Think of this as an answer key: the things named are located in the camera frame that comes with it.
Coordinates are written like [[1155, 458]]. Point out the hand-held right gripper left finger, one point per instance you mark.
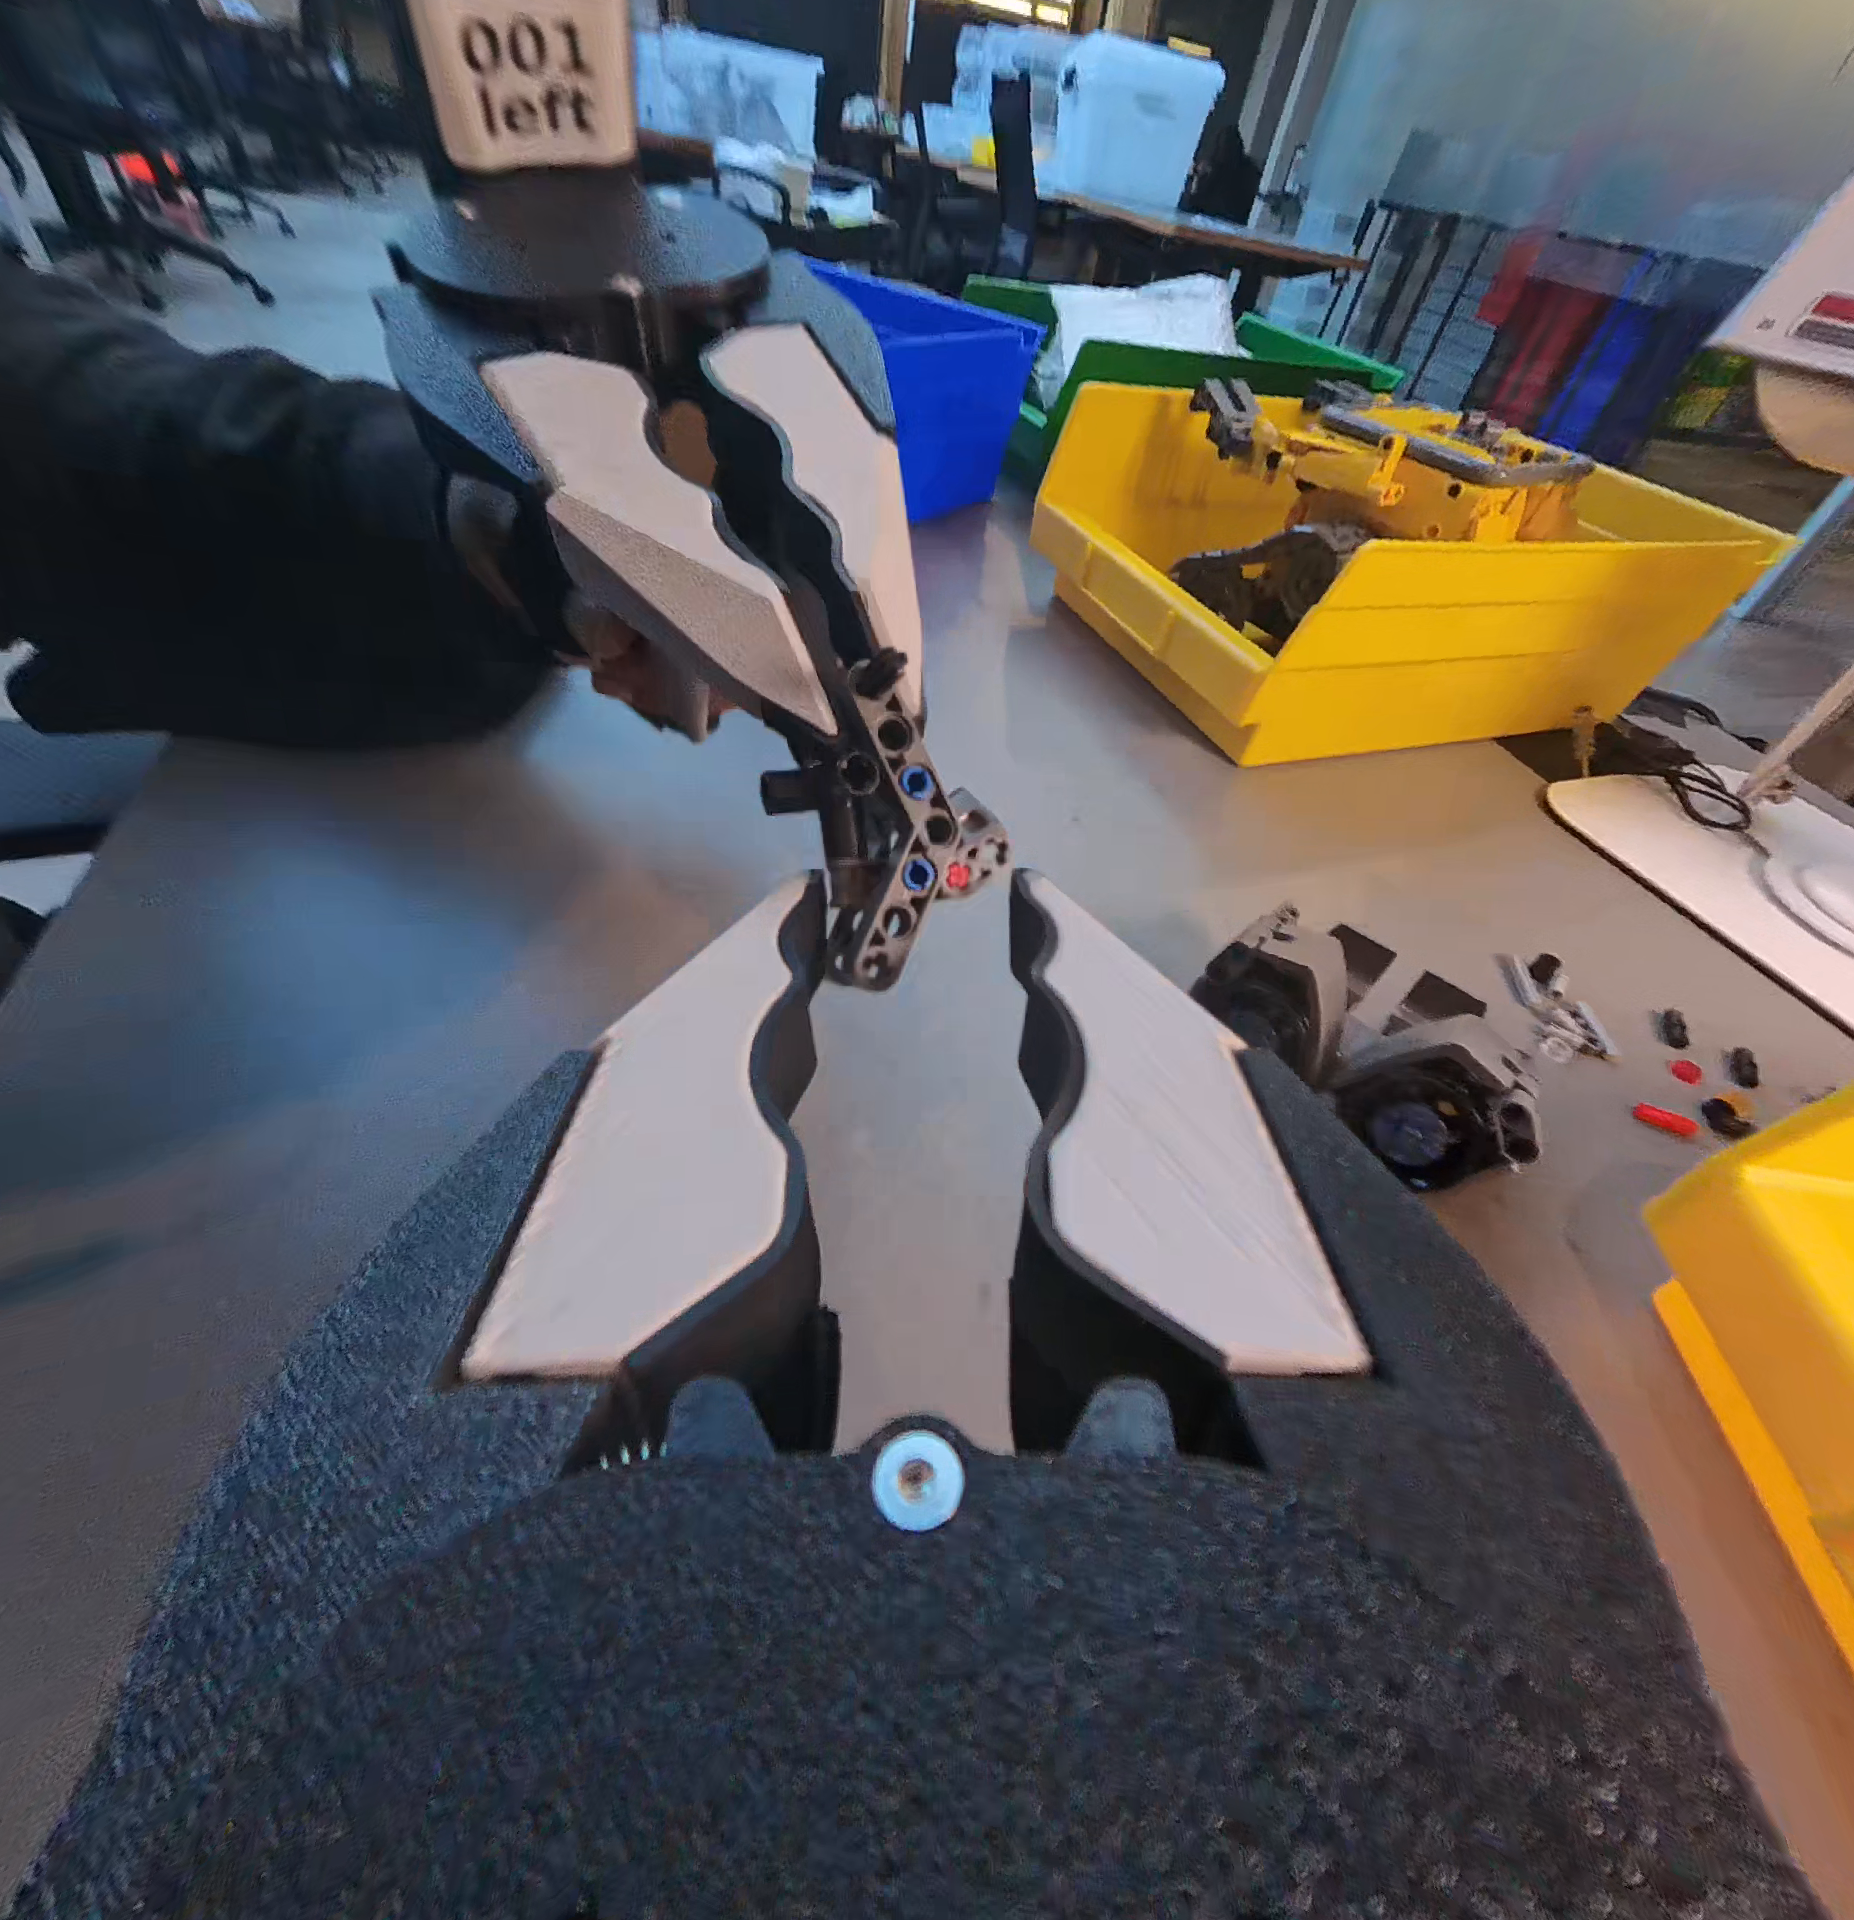
[[643, 1171]]

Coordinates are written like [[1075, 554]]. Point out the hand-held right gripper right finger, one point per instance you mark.
[[1180, 1171]]

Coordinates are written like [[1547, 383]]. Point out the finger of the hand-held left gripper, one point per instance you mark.
[[843, 479], [643, 525]]

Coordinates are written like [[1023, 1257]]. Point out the grey motor block assembly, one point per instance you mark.
[[1377, 1079]]

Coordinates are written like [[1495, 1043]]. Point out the dark grey brick beam assembly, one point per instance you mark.
[[881, 839]]

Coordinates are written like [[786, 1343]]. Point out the person's left forearm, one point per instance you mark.
[[193, 525]]

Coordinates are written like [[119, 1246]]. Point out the grey desk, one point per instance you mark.
[[342, 976]]

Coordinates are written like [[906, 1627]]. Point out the person's left hand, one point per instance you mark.
[[649, 688]]

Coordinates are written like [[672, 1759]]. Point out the blue plastic bin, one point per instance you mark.
[[943, 391]]

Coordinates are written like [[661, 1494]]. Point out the green plastic bin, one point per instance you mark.
[[1153, 366]]

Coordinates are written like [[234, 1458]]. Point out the white bubble wrap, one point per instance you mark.
[[1136, 322]]

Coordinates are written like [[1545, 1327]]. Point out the black office chair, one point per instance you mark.
[[1014, 165]]

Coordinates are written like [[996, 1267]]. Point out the wooden office table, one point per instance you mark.
[[1167, 225]]

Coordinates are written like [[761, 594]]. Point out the white plastic storage box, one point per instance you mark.
[[1136, 120]]

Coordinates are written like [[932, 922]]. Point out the scattered small building pins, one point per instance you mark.
[[1691, 1096]]

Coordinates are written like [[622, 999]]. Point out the yellow tracked toy robot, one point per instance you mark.
[[1407, 479]]

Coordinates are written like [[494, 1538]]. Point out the yellow plastic parts bin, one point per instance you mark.
[[1438, 661], [1765, 1470], [1797, 1246]]

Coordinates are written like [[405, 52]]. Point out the white book stand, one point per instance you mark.
[[1691, 869]]

